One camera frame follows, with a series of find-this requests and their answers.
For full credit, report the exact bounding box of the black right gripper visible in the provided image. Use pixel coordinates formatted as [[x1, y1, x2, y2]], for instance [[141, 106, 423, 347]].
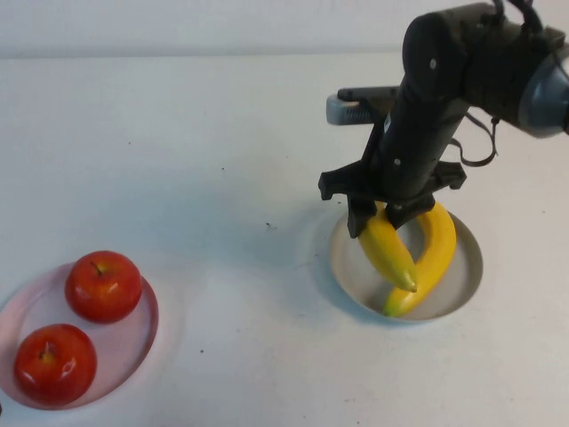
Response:
[[318, 104, 467, 239]]

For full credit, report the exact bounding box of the strongly curved yellow banana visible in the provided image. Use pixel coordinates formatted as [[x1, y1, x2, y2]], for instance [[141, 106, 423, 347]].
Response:
[[357, 202, 420, 294]]

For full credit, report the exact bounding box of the long yellow banana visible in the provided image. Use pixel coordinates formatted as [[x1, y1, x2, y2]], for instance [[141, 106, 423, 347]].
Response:
[[382, 200, 458, 318]]

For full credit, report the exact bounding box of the red apple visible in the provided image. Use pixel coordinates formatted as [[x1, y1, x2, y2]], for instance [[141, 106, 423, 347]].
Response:
[[12, 323, 98, 408], [64, 251, 143, 325]]

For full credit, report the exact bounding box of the grey-blue round plate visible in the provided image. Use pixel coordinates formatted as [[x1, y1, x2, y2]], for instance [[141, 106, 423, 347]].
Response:
[[327, 206, 485, 325]]

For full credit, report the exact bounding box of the pink round plate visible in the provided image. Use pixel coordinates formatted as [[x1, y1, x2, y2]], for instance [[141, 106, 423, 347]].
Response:
[[0, 262, 160, 411]]

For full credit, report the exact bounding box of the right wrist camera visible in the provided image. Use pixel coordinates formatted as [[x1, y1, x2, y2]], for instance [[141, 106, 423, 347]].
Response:
[[325, 85, 401, 128]]

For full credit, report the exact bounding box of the thin black right gripper wire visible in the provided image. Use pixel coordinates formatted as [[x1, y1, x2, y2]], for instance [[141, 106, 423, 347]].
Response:
[[451, 110, 500, 169]]

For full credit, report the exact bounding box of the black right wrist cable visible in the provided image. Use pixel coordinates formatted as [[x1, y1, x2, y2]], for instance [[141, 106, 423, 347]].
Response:
[[517, 0, 546, 35]]

